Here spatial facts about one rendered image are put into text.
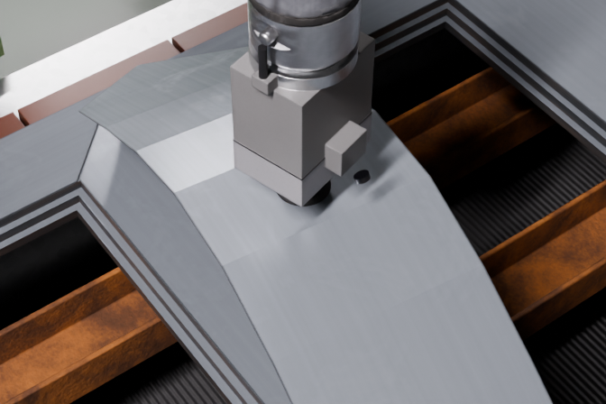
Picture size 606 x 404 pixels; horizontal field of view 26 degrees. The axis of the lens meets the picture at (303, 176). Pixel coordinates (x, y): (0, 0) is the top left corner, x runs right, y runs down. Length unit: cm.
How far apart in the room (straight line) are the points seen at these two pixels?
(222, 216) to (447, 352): 19
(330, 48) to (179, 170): 22
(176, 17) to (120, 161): 42
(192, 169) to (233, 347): 16
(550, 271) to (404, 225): 41
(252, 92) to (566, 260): 57
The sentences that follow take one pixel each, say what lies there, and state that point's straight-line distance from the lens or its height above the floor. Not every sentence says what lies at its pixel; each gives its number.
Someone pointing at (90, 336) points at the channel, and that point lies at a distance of 132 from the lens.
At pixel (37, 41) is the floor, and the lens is 265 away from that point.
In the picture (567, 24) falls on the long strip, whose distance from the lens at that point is 139.
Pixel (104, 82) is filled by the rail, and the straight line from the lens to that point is 134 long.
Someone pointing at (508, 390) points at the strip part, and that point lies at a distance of 98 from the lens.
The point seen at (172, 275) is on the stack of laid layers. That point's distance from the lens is 115.
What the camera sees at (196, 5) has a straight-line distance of 164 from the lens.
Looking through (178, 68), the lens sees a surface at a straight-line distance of 126.
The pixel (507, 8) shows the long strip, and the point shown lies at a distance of 140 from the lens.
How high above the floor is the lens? 175
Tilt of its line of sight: 48 degrees down
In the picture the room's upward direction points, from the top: straight up
